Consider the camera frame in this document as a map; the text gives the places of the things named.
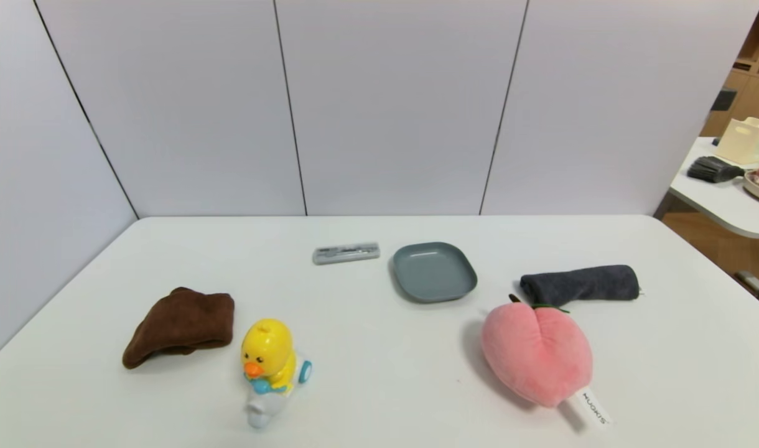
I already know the black brush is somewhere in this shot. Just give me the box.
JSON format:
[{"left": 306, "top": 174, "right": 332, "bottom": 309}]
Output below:
[{"left": 687, "top": 156, "right": 746, "bottom": 184}]

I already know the dark grey rolled towel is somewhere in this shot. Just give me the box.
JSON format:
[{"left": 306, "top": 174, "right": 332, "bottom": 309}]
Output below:
[{"left": 519, "top": 264, "right": 641, "bottom": 307}]

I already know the yellow duck toy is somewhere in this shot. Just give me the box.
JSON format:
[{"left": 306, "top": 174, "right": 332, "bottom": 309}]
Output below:
[{"left": 241, "top": 319, "right": 313, "bottom": 429}]

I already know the grey-blue square dish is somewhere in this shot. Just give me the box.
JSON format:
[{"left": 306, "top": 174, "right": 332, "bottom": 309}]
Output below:
[{"left": 391, "top": 241, "right": 478, "bottom": 304}]

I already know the grey rectangular plastic case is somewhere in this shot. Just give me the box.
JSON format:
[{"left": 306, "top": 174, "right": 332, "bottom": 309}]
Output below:
[{"left": 312, "top": 242, "right": 381, "bottom": 266}]

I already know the white side table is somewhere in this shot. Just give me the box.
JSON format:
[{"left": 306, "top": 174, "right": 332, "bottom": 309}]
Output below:
[{"left": 653, "top": 136, "right": 759, "bottom": 240}]

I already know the cream plastic basket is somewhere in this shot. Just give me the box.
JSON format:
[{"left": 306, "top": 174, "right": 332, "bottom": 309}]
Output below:
[{"left": 715, "top": 116, "right": 759, "bottom": 166}]

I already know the wooden shelf unit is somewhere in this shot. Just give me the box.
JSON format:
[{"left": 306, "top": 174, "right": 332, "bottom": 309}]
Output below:
[{"left": 700, "top": 0, "right": 759, "bottom": 139}]

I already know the pink peach plush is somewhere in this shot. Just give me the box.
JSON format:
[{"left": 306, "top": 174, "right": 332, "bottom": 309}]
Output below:
[{"left": 480, "top": 294, "right": 612, "bottom": 427}]

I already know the brown folded cloth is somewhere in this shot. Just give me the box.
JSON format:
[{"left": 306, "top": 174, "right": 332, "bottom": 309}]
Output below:
[{"left": 122, "top": 287, "right": 235, "bottom": 370}]

